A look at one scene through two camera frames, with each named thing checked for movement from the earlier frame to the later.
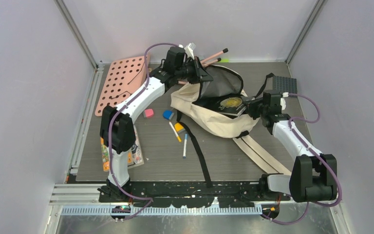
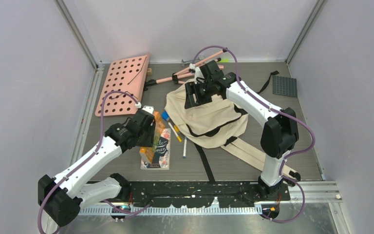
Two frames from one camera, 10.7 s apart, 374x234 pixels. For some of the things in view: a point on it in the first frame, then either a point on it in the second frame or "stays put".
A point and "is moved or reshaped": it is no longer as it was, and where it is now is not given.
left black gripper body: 187,71 -> 146,137
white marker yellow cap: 175,132 stays put
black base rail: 204,195 stays put
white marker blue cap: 184,155 stays put
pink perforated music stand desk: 124,78 stays put
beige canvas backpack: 197,100 is moved or reshaped
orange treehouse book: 135,156 -> 146,153
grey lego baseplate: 285,85 stays put
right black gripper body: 255,109 -> 204,86
